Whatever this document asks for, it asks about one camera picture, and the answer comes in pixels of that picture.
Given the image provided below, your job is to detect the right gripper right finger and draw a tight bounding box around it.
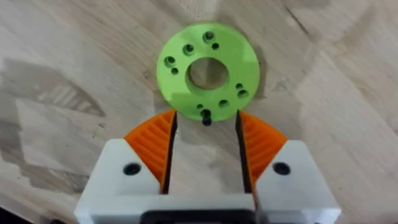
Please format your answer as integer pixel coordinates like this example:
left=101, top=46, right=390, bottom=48
left=235, top=110, right=342, bottom=224

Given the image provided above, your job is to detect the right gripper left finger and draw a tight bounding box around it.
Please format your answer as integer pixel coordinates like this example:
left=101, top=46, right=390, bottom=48
left=73, top=109, right=178, bottom=224

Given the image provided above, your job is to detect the small black screw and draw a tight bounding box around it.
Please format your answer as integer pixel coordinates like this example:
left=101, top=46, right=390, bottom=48
left=201, top=108, right=213, bottom=127

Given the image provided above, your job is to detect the green disc with holes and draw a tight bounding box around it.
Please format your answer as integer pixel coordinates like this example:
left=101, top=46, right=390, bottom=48
left=155, top=22, right=261, bottom=122

